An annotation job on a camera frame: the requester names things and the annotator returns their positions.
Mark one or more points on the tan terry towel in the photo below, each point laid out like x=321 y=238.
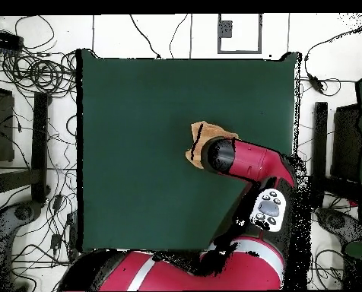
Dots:
x=205 y=132

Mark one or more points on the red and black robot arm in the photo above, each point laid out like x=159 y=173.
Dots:
x=248 y=158

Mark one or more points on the dark green table cloth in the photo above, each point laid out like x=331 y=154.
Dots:
x=138 y=106

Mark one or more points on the small black power adapter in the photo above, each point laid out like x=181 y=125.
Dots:
x=57 y=202
x=55 y=241

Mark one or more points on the small grey box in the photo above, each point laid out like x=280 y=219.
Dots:
x=225 y=30

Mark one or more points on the black stand base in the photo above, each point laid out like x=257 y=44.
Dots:
x=319 y=137
x=39 y=137

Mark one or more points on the office chair base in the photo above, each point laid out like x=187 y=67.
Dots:
x=22 y=213
x=336 y=220

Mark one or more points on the black box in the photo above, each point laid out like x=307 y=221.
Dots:
x=3 y=127
x=346 y=140

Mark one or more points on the black power strip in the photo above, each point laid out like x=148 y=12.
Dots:
x=4 y=39

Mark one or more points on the grey square floor frame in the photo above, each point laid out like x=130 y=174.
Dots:
x=238 y=51

